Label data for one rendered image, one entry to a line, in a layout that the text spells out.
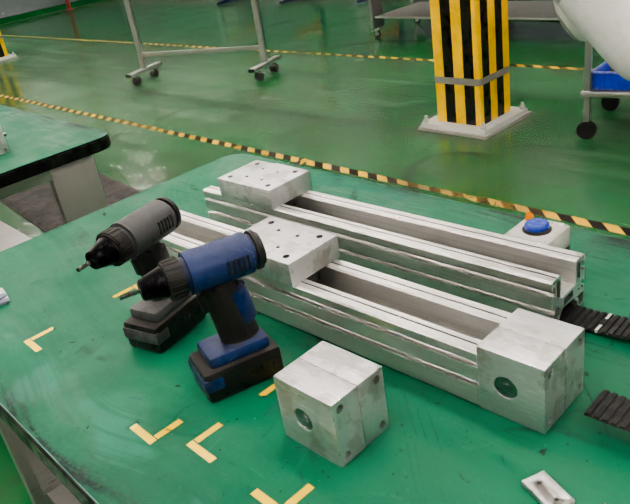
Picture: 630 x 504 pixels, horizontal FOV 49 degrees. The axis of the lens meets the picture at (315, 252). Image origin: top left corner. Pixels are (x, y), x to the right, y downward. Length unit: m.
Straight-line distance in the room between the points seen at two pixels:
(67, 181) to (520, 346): 1.92
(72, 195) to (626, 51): 2.02
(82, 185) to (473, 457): 1.94
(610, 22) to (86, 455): 0.83
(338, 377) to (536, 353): 0.23
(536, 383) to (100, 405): 0.61
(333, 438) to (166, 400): 0.30
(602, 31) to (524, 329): 0.36
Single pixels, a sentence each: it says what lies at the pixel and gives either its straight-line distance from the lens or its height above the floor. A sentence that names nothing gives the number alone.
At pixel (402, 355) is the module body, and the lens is 0.98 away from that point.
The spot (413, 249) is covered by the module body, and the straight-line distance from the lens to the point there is 1.14.
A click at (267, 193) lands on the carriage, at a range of 1.34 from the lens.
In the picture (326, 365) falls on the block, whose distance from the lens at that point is 0.87.
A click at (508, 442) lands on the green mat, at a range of 0.89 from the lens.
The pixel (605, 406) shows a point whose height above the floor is 0.81.
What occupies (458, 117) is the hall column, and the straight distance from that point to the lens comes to 4.35.
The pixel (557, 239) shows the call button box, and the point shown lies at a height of 0.83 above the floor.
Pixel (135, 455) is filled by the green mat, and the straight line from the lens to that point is 0.97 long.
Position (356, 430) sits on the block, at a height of 0.82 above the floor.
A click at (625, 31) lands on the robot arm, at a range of 0.86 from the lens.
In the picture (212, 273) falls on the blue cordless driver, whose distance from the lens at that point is 0.92.
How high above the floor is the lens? 1.39
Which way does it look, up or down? 27 degrees down
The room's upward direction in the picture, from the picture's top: 10 degrees counter-clockwise
